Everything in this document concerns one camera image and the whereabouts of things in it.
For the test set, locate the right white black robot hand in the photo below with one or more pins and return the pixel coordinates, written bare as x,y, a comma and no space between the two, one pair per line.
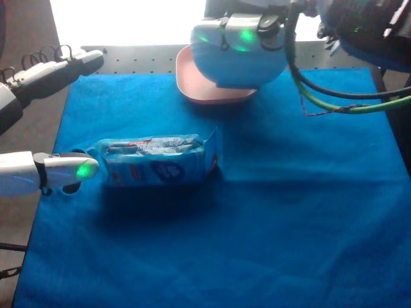
241,25

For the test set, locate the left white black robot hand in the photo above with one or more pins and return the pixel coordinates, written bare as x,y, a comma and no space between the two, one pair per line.
61,173

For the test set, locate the light blue bowl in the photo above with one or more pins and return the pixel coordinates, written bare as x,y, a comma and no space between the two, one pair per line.
241,67

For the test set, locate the pink square plate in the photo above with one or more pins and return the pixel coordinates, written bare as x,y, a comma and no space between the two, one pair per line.
199,86

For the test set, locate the blue snack pack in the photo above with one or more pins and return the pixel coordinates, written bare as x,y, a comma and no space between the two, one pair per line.
154,163

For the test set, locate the blue table cloth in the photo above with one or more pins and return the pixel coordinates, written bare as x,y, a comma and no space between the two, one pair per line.
224,244

